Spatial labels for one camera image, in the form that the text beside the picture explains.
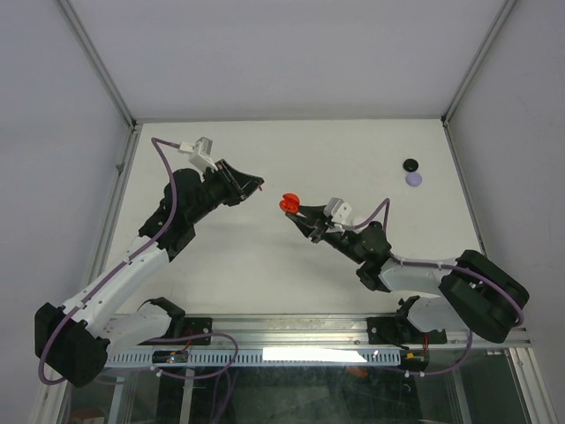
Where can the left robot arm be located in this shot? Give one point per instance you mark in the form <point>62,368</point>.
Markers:
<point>77,338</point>

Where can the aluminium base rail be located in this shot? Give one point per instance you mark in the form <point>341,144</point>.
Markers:
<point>315,330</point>

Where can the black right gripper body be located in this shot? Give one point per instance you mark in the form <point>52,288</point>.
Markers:
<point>325,231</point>

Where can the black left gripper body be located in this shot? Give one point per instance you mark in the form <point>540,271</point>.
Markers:
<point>220,187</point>

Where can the black charging case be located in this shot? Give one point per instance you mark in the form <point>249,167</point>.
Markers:
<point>410,165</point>

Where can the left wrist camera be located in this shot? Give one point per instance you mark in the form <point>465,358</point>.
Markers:
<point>199,154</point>

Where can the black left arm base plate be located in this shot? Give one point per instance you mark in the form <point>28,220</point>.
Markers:
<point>192,330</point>

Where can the lilac charging case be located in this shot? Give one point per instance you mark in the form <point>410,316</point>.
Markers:
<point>414,179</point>

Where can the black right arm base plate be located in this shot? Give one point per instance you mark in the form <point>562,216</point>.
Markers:
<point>387,330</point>

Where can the aluminium frame post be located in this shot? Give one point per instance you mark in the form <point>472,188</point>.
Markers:
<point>494,30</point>
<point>84,40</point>

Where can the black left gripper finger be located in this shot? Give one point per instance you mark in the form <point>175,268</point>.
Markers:
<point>239,178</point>
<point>248,189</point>

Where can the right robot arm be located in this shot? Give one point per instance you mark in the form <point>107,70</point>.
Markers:
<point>466,292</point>

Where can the white charging case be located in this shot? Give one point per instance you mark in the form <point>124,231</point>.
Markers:
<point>358,222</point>

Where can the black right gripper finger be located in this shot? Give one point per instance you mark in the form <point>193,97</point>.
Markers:
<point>306,224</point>
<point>312,214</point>

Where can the aluminium frame post left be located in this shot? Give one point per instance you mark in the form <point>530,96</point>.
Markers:
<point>84,40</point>

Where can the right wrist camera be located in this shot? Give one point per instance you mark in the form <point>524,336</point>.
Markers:
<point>338,212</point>

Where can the aluminium frame post right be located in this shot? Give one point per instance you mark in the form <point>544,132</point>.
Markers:
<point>494,30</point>

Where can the orange charging case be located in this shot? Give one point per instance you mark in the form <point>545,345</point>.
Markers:
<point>290,203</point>

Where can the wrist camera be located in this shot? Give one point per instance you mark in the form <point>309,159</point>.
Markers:
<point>199,154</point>
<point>338,212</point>

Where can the grey slotted cable duct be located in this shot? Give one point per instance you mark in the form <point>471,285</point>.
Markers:
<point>268,357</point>

